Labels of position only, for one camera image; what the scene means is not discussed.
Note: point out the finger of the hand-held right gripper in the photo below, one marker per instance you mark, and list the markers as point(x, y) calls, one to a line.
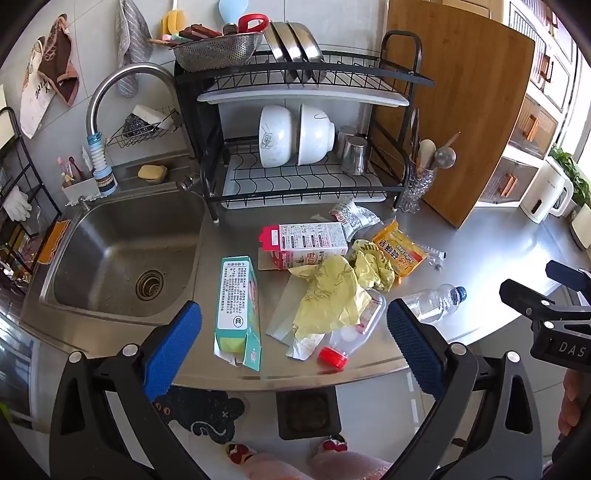
point(521, 295)
point(568, 277)

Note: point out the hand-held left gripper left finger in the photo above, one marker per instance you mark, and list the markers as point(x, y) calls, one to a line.
point(173, 350)

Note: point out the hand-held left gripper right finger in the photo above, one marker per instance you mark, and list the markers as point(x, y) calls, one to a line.
point(415, 346)

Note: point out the red cap plastic bottle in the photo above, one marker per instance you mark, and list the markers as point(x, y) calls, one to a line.
point(358, 330)

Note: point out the yellow snack packet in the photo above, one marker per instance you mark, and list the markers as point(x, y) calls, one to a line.
point(399, 249)

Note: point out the large yellow plastic bag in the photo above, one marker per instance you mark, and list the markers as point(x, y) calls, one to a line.
point(330, 295)

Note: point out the long clear plastic wrapper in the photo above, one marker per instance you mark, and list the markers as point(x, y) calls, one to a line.
point(279, 314)

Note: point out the white paper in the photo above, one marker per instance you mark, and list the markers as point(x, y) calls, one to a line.
point(302, 346)

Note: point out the black trash bin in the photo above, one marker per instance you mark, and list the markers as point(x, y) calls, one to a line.
point(307, 410)

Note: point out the person's right hand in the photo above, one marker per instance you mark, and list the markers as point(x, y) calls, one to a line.
point(576, 401)

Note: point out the blue cap plastic bottle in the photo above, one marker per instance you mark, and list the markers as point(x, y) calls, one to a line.
point(434, 300)

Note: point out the black cat floor mat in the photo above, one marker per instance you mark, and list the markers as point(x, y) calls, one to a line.
point(203, 410)

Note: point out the green carton box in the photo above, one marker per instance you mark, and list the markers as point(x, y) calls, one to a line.
point(238, 314)

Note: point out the white electric kettle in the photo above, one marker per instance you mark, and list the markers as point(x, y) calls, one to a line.
point(545, 189)

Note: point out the small clear plastic wrapper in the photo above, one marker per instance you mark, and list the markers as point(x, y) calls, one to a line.
point(434, 256)

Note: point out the small crumpled yellow bag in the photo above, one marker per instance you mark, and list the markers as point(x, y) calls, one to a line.
point(374, 263)

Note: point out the green potted plant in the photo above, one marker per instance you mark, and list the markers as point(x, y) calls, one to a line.
point(572, 173)

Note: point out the stainless steel sink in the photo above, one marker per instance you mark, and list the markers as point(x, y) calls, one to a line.
point(106, 258)

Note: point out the red white slipper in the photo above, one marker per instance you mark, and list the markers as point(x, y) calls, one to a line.
point(240, 453)
point(333, 444)

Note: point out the white printed foil packet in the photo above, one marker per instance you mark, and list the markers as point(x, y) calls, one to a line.
point(353, 214)

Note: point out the glass utensil holder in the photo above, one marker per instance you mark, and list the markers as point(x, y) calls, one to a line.
point(415, 187)

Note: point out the pink white carton box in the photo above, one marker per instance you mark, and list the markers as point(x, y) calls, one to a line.
point(304, 242)

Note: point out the steel ladle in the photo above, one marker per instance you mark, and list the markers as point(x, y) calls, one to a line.
point(444, 157)

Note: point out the white cabinet with wooden drawers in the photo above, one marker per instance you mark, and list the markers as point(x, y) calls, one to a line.
point(531, 120)

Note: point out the orange cloth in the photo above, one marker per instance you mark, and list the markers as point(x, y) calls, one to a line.
point(54, 237)

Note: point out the wooden spoon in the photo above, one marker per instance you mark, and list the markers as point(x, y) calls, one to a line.
point(425, 150)

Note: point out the yellow sponge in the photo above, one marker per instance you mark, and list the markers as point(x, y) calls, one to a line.
point(152, 171)

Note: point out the white toothbrush holder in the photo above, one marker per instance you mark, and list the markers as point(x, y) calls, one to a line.
point(81, 188)

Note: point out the wooden cutting board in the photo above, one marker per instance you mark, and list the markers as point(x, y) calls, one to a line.
point(461, 115)

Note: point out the blue white faucet extension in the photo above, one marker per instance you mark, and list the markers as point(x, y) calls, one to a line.
point(104, 173)

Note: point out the stainless steel cup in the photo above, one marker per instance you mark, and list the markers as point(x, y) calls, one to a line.
point(355, 154)
point(345, 136)

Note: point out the black dish rack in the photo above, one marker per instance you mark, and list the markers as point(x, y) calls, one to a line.
point(207, 152)

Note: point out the dark red toothbrush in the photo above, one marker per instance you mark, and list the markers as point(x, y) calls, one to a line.
point(75, 167)

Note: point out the pink toothbrush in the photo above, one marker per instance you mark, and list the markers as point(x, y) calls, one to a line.
point(62, 168)

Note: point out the white gloves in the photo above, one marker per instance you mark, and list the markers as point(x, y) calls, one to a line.
point(16, 203)

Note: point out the dark steel wool scrubber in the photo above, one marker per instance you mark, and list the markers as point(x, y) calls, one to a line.
point(135, 125)

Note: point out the plain white bowl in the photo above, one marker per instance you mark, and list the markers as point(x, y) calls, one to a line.
point(316, 134)

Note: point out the white bowl with drawing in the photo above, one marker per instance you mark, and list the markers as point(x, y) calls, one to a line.
point(274, 136)

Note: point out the white sponge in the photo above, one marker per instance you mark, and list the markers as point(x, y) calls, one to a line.
point(150, 114)

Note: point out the black metal shelf rack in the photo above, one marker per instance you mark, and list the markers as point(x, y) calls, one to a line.
point(28, 161)

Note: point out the steel gooseneck faucet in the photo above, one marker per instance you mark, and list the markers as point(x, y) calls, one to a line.
point(99, 99)

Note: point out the white tote bag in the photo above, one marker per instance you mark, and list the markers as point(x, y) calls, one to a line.
point(33, 101)

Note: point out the steel colander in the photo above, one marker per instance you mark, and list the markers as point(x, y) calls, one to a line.
point(217, 53)

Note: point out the brown cloth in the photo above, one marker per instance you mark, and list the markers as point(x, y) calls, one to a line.
point(57, 64)

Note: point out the grey striped towel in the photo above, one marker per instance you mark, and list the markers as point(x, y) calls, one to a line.
point(129, 41)

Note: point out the bundle of wooden utensils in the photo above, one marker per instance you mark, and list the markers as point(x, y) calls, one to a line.
point(198, 33)

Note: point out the stainless steel plate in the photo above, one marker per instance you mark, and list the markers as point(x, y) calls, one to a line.
point(309, 44)
point(277, 44)
point(292, 44)

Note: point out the yellow sponge brush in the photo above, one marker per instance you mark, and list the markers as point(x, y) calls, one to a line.
point(171, 21)

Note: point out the light blue plastic object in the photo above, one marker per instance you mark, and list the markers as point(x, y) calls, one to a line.
point(229, 10)

